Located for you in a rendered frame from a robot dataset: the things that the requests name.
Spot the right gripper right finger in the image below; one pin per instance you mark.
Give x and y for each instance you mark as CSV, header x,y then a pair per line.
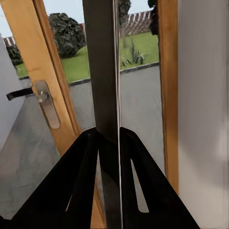
x,y
166,210

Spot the poster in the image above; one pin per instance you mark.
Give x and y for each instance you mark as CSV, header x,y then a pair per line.
x,y
102,36

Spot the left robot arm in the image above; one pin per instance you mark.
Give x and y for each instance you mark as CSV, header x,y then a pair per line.
x,y
3,222

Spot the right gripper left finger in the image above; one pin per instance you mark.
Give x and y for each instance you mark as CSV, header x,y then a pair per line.
x,y
64,199

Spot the door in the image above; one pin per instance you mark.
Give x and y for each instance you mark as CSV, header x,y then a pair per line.
x,y
46,97

